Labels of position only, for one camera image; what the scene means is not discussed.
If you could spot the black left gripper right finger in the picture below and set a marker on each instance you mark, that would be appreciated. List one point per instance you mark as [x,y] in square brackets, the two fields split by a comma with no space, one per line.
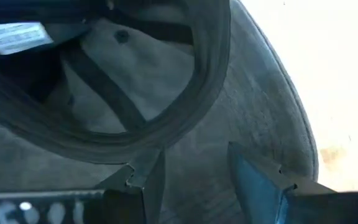
[259,196]

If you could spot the grey baseball cap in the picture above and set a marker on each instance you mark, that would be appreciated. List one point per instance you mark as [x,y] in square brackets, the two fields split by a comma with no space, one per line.
[228,109]

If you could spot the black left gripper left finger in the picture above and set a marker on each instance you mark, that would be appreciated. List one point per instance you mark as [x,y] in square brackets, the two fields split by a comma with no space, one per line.
[148,193]

